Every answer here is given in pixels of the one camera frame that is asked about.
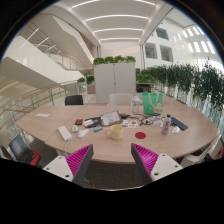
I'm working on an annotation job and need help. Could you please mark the green tote bag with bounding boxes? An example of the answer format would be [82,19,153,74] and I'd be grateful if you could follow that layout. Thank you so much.
[141,92,165,116]

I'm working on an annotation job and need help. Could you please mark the row of green hedge plants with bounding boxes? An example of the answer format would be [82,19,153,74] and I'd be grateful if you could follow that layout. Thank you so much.
[135,61,224,113]

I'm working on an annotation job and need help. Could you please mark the flat round red coaster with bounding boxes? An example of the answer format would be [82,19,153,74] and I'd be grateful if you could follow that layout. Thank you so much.
[134,131,147,140]

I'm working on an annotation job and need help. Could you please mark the sticker sheet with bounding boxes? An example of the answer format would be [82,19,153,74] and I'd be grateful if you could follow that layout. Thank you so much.
[121,119,140,129]

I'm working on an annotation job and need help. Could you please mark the dark smartphone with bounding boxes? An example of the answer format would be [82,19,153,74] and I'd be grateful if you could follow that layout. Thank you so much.
[170,116,189,131]

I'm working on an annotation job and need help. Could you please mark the open laptop on red seat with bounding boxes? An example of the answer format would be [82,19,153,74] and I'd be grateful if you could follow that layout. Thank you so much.
[0,133,42,167]

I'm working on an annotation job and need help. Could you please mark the white chair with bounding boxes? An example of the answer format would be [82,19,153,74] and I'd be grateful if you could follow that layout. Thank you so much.
[107,93,134,107]

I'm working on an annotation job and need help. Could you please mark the pale yellow mug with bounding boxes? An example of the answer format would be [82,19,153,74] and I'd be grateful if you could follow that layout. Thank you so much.
[105,124,124,141]

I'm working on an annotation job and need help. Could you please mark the open notebook with papers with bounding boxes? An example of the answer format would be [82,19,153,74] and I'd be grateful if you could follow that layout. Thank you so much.
[99,110,123,127]

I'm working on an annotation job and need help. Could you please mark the metal glass railing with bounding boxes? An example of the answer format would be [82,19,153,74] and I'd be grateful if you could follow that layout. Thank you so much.
[0,79,79,134]

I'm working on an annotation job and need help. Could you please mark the white computer mouse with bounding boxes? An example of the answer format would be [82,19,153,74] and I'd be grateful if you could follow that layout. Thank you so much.
[77,128,90,139]

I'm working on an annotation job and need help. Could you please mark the tangled black cables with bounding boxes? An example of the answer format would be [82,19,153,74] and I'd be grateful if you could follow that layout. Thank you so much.
[136,113,165,127]

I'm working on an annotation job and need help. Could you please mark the white cabinet with plants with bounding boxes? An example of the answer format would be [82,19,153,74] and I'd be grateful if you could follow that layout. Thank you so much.
[92,55,137,104]

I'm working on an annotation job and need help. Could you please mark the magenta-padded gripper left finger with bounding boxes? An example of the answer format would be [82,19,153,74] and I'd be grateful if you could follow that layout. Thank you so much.
[43,143,95,186]

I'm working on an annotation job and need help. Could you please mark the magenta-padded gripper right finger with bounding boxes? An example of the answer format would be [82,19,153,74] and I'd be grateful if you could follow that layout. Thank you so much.
[130,143,184,184]

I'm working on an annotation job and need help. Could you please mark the black office chair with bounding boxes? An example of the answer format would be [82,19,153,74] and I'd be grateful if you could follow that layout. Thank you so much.
[64,94,84,106]

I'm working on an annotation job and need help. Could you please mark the clear plastic water bottle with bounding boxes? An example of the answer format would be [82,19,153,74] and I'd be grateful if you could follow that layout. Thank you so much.
[131,95,141,116]

